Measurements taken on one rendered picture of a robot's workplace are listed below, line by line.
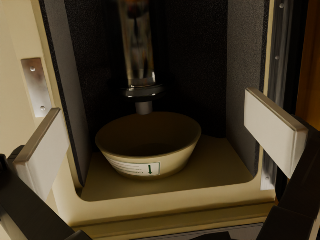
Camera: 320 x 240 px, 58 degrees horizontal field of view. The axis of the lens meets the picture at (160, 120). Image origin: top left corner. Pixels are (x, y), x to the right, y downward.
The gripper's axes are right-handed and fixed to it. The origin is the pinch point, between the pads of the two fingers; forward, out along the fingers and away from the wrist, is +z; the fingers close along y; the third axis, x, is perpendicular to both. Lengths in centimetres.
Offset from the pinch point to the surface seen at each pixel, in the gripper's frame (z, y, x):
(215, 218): 13.6, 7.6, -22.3
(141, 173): 18.3, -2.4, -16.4
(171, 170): 19.1, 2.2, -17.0
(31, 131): 58, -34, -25
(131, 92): 21.5, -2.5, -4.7
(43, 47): 18.5, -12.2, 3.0
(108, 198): 15.8, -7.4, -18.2
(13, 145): 58, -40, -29
